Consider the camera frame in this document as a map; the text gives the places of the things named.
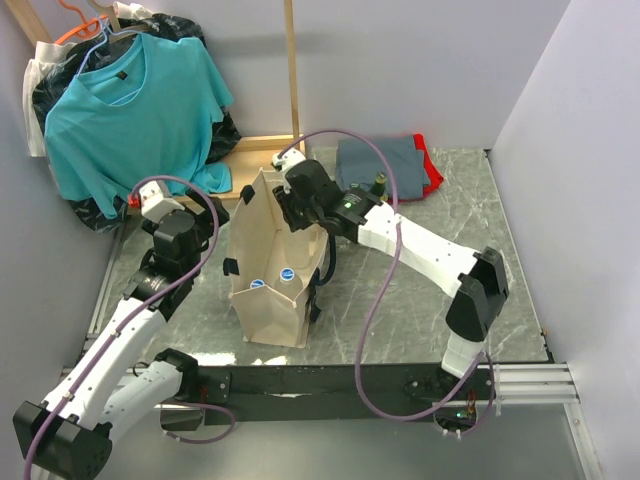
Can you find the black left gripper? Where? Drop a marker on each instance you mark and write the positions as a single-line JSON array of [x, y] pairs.
[[204, 218]]

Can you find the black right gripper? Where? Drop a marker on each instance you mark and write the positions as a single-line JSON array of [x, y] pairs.
[[285, 196]]

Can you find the green glass bottle yellow label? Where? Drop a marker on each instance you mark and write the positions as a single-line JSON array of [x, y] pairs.
[[378, 188]]

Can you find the beige canvas tote bag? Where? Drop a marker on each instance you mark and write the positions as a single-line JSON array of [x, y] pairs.
[[260, 245]]

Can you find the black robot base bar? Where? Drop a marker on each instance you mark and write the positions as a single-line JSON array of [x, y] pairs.
[[320, 392]]

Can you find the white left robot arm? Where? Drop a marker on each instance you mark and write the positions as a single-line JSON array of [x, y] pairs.
[[72, 431]]

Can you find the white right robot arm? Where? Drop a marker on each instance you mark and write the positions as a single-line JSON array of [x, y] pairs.
[[475, 280]]

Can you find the grey folded garment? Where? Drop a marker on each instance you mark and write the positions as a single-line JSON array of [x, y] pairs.
[[356, 162]]

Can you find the wooden rack base tray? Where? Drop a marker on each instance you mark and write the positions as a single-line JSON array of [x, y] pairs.
[[247, 159]]

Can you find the turquoise t-shirt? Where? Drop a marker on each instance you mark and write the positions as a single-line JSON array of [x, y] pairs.
[[151, 112]]

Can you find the dark patterned shirt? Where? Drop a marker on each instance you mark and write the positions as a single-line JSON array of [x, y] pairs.
[[225, 135]]

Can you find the wooden clothes hanger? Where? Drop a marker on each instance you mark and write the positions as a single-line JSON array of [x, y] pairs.
[[112, 25]]

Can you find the orange clothes hanger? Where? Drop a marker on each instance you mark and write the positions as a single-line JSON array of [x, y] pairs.
[[85, 29]]

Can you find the white hanging garment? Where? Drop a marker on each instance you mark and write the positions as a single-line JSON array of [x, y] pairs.
[[48, 75]]

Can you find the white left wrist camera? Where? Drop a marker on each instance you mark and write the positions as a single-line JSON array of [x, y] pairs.
[[154, 201]]

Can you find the wooden rack post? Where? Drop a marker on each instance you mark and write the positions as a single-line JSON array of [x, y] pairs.
[[29, 21], [292, 67]]

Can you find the light blue wire hanger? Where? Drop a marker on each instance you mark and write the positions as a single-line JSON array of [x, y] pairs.
[[99, 50]]

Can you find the wooden rack left post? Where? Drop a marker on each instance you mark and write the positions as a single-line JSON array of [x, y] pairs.
[[29, 21]]

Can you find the aluminium rail frame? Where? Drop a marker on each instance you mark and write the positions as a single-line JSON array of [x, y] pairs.
[[480, 391]]

